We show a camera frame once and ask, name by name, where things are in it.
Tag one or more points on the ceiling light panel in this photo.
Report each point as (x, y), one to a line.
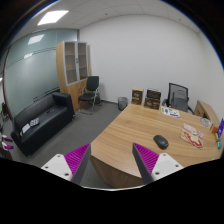
(52, 17)

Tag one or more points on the wooden glass-door cabinet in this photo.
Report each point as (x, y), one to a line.
(72, 68)

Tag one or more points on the grey mesh office chair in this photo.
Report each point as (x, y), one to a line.
(177, 98)

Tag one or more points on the white papers on sofa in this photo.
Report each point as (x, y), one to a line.
(31, 124)

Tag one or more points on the brown box underneath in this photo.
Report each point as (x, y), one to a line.
(152, 103)

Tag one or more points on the patterned pink mouse pad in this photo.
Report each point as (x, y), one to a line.
(192, 135)

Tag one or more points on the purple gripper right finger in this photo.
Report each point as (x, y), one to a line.
(153, 166)

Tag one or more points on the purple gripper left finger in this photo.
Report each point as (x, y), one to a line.
(71, 166)

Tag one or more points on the dark box on top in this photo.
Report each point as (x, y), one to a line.
(154, 94)

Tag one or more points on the black visitor chair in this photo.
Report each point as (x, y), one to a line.
(90, 93)

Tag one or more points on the black computer mouse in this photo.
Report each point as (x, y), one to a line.
(161, 142)

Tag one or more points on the round grey plate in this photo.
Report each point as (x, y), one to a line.
(206, 122)

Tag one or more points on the wooden office desk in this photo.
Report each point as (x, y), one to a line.
(111, 151)

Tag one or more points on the wooden side cabinet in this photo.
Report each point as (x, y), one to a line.
(204, 110)

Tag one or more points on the black mesh waste bin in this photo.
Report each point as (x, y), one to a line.
(122, 103)

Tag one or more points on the brown cardboard box left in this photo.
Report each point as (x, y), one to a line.
(137, 94)

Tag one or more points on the white green printed sheet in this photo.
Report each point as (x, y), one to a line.
(170, 112)

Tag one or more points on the green teal packet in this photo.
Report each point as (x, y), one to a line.
(219, 144)

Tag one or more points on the black leather sofa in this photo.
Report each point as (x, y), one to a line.
(55, 111)

